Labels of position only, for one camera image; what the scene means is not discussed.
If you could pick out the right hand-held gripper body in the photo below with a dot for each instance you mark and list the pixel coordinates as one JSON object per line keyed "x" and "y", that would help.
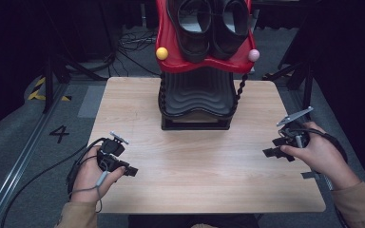
{"x": 293, "y": 134}

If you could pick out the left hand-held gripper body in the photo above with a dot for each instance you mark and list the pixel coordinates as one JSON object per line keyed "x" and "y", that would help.
{"x": 111, "y": 152}

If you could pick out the red and black shoe rack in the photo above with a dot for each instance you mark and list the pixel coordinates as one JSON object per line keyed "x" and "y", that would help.
{"x": 196, "y": 95}

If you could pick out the black leather shoe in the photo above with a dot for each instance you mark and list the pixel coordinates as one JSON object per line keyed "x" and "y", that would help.
{"x": 191, "y": 44}
{"x": 226, "y": 41}

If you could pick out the person's left hand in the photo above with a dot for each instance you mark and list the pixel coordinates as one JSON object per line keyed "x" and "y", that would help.
{"x": 90, "y": 177}

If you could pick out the person's right hand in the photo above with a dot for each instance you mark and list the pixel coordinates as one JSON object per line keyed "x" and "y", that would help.
{"x": 326, "y": 158}

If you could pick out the grey tape piece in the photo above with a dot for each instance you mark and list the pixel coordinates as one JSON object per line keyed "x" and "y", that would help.
{"x": 310, "y": 174}

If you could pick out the black metal stand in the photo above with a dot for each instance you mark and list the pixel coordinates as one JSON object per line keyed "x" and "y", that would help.
{"x": 49, "y": 82}
{"x": 307, "y": 88}

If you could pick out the pink ball knob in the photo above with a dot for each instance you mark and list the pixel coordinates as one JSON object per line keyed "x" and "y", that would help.
{"x": 253, "y": 55}

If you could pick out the yellow ball knob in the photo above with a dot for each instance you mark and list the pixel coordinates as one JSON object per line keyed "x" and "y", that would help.
{"x": 162, "y": 53}

